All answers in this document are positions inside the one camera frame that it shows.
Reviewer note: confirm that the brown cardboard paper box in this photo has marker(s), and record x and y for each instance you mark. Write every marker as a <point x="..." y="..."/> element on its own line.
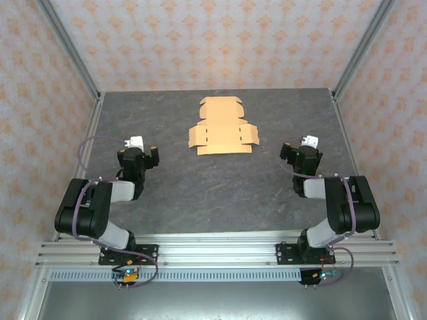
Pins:
<point x="220" y="133"/>

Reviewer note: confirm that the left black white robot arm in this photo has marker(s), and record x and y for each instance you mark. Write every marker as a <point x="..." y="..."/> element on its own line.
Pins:
<point x="86" y="206"/>

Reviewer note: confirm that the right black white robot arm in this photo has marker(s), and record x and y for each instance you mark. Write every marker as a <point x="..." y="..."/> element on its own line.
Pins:
<point x="343" y="203"/>

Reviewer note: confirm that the grey metal sheet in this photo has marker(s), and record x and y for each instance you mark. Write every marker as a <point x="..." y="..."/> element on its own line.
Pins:
<point x="213" y="303"/>

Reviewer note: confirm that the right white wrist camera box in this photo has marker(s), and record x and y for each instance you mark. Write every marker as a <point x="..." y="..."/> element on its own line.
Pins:
<point x="311" y="141"/>

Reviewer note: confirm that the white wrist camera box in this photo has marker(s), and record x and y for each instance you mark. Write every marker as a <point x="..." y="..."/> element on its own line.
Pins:
<point x="311" y="141"/>
<point x="135" y="142"/>

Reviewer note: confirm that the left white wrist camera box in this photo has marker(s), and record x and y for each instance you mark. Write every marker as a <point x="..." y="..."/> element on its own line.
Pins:
<point x="135" y="142"/>

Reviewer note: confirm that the right aluminium table side rail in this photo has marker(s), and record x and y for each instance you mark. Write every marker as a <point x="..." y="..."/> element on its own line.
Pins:
<point x="345" y="133"/>

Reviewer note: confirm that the aluminium table side rail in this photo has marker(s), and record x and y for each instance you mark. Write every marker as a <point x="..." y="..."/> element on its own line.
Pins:
<point x="95" y="116"/>
<point x="345" y="133"/>

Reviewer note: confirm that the left aluminium table side rail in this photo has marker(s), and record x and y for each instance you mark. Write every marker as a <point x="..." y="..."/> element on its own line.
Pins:
<point x="95" y="116"/>

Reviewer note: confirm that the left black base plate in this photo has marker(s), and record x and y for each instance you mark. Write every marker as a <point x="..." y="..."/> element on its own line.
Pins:
<point x="150" y="253"/>

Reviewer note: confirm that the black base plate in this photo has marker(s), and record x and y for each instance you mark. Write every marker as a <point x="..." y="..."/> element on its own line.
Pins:
<point x="285" y="255"/>
<point x="150" y="253"/>

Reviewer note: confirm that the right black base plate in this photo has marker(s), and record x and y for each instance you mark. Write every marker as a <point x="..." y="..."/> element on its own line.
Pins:
<point x="285" y="255"/>

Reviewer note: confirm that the aluminium mounting rail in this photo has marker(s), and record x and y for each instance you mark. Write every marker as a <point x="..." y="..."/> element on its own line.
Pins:
<point x="217" y="253"/>

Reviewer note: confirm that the right aluminium frame post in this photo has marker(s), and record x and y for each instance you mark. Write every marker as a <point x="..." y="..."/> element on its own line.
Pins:
<point x="363" y="46"/>

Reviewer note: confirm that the aluminium frame post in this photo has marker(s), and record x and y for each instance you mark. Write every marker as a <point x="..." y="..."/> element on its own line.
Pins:
<point x="66" y="50"/>
<point x="363" y="46"/>

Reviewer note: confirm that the left aluminium frame post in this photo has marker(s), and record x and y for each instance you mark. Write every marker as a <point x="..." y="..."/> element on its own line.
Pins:
<point x="66" y="50"/>

